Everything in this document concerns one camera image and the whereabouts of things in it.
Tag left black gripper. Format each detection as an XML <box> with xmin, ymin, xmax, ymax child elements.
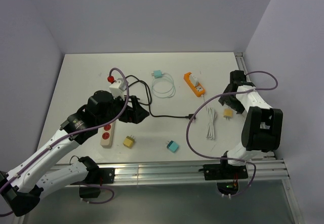
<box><xmin>97</xmin><ymin>93</ymin><xmax>149</xmax><ymax>126</ymax></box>

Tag yellow olive charger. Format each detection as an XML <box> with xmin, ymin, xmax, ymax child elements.
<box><xmin>123</xmin><ymin>135</ymin><xmax>135</xmax><ymax>148</ymax></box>

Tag tan yellow charger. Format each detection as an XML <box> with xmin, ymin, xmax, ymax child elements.
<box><xmin>223</xmin><ymin>108</ymin><xmax>233</xmax><ymax>120</ymax></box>

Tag white dual usb charger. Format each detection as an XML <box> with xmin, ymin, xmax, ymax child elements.
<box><xmin>189</xmin><ymin>73</ymin><xmax>199</xmax><ymax>87</ymax></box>

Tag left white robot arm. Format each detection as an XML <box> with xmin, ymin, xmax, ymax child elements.
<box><xmin>1</xmin><ymin>91</ymin><xmax>149</xmax><ymax>216</ymax></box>

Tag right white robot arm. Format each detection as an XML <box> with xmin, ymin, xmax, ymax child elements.
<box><xmin>218</xmin><ymin>70</ymin><xmax>283</xmax><ymax>178</ymax></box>

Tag beige red power strip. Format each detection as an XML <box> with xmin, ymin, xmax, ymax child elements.
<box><xmin>100</xmin><ymin>122</ymin><xmax>115</xmax><ymax>148</ymax></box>

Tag orange power strip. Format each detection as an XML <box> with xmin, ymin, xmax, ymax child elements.
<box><xmin>184</xmin><ymin>72</ymin><xmax>206</xmax><ymax>97</ymax></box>

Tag light teal charger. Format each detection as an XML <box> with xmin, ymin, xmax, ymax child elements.
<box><xmin>151</xmin><ymin>70</ymin><xmax>163</xmax><ymax>79</ymax></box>

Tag dark teal charger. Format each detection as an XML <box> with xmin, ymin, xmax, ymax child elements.
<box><xmin>166</xmin><ymin>140</ymin><xmax>179</xmax><ymax>153</ymax></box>

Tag aluminium right rail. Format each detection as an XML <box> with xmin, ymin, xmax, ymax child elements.
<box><xmin>234</xmin><ymin>52</ymin><xmax>250</xmax><ymax>81</ymax></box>

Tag aluminium rail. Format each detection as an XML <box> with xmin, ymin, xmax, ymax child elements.
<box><xmin>234</xmin><ymin>52</ymin><xmax>250</xmax><ymax>81</ymax></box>
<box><xmin>98</xmin><ymin>160</ymin><xmax>290</xmax><ymax>186</ymax></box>

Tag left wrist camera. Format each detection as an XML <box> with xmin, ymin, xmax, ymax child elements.
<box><xmin>107</xmin><ymin>76</ymin><xmax>126</xmax><ymax>100</ymax></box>

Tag light teal usb cable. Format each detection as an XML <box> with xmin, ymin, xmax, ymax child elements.
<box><xmin>151</xmin><ymin>73</ymin><xmax>177</xmax><ymax>99</ymax></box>

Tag black power cable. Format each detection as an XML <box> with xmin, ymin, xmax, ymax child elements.
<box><xmin>121</xmin><ymin>74</ymin><xmax>198</xmax><ymax>123</ymax></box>

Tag white power strip cable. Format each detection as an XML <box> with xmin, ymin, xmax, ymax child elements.
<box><xmin>201</xmin><ymin>94</ymin><xmax>218</xmax><ymax>141</ymax></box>

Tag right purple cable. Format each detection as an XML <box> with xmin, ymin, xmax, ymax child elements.
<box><xmin>186</xmin><ymin>70</ymin><xmax>279</xmax><ymax>197</ymax></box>

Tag purple cable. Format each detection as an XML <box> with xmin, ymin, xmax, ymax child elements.
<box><xmin>0</xmin><ymin>67</ymin><xmax>130</xmax><ymax>215</ymax></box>
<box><xmin>186</xmin><ymin>70</ymin><xmax>279</xmax><ymax>197</ymax></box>

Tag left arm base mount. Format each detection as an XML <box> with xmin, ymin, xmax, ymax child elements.
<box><xmin>78</xmin><ymin>168</ymin><xmax>115</xmax><ymax>199</ymax></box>

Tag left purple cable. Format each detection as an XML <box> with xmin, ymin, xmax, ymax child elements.
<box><xmin>0</xmin><ymin>67</ymin><xmax>130</xmax><ymax>215</ymax></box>

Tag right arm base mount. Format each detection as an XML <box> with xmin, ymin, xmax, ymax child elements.
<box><xmin>198</xmin><ymin>163</ymin><xmax>248</xmax><ymax>196</ymax></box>

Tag aluminium front rail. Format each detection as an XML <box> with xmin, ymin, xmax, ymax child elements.
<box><xmin>98</xmin><ymin>160</ymin><xmax>290</xmax><ymax>186</ymax></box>

